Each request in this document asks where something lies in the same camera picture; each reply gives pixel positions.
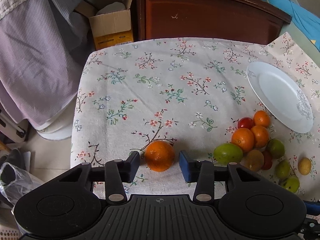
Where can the floral tablecloth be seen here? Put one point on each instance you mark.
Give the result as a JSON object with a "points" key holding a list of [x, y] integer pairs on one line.
{"points": [[190, 93]]}

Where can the clear plastic bag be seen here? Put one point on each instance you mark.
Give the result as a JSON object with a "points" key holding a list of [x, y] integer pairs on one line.
{"points": [[15, 183]]}

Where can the open cardboard box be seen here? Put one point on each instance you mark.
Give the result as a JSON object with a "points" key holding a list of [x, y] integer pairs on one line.
{"points": [[110, 21]]}

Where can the lilac checked cloth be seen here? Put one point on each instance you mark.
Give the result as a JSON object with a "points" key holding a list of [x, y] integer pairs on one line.
{"points": [[44, 47]]}

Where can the white ceramic plate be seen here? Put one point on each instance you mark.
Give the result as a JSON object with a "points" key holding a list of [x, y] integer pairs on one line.
{"points": [[281, 96]]}

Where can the brown kiwi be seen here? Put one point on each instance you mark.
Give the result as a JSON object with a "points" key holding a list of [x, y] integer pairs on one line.
{"points": [[254, 160]]}

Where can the large orange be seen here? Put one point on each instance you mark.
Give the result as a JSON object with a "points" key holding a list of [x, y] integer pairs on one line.
{"points": [[159, 156]]}

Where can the red cherry tomato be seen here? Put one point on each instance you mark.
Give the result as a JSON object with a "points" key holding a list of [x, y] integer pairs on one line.
{"points": [[268, 160], [246, 122]]}

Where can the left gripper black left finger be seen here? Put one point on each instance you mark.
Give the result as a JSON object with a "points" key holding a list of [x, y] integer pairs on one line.
{"points": [[118, 172]]}

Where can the blue patterned fabric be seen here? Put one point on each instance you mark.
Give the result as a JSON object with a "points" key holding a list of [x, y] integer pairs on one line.
{"points": [[305, 21]]}

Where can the dark red wooden cabinet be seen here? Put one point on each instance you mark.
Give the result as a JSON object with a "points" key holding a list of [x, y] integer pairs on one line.
{"points": [[252, 21]]}

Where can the small yellow-brown kiwi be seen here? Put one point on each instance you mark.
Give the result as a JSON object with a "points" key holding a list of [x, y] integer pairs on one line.
{"points": [[304, 166]]}

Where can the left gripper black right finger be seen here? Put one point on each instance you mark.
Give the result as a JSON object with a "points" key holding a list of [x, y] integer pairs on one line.
{"points": [[201, 173]]}

